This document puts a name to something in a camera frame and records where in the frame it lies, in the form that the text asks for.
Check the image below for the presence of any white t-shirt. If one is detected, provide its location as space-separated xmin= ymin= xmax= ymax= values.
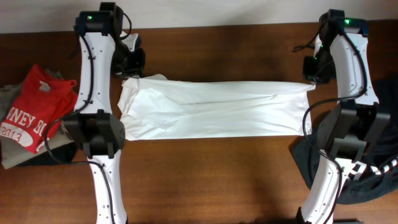
xmin=118 ymin=74 xmax=315 ymax=141

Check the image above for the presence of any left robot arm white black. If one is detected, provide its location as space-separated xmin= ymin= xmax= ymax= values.
xmin=63 ymin=2 xmax=146 ymax=224

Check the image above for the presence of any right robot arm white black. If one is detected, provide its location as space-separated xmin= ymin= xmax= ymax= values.
xmin=294 ymin=9 xmax=397 ymax=223

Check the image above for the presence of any black Nike t-shirt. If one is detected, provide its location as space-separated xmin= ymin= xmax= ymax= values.
xmin=290 ymin=73 xmax=397 ymax=205

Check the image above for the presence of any red printed t-shirt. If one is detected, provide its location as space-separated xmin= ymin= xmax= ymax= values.
xmin=1 ymin=64 xmax=78 ymax=154

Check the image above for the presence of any dark folded garment bottom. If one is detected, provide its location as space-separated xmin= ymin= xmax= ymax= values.
xmin=17 ymin=142 xmax=77 ymax=167

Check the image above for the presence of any khaki folded garment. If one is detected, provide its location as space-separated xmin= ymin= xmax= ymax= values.
xmin=1 ymin=68 xmax=72 ymax=169

